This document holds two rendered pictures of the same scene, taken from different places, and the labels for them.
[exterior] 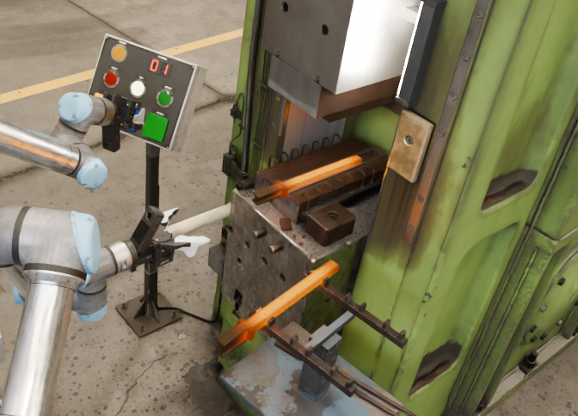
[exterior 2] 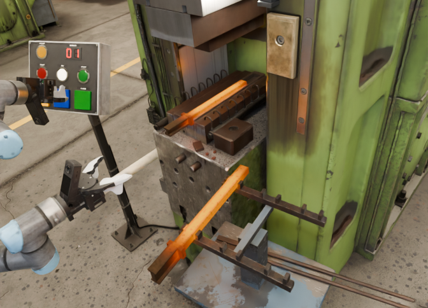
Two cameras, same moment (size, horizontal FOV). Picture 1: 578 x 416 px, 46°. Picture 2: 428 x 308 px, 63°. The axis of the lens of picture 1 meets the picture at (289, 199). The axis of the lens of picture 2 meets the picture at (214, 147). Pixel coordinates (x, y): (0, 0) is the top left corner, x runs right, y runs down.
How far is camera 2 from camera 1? 0.73 m
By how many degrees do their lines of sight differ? 2
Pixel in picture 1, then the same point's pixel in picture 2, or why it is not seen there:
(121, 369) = (121, 278)
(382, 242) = (279, 139)
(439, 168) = (314, 56)
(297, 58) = not seen: outside the picture
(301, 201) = (205, 124)
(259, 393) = (209, 293)
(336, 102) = (209, 29)
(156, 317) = (139, 235)
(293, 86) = (169, 26)
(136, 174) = (112, 144)
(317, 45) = not seen: outside the picture
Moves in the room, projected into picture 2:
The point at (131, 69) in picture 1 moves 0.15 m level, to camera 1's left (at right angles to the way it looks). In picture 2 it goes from (53, 61) to (17, 65)
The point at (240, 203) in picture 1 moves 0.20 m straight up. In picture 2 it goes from (160, 139) to (150, 93)
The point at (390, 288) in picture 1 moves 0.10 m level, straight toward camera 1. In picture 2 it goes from (296, 174) to (295, 195)
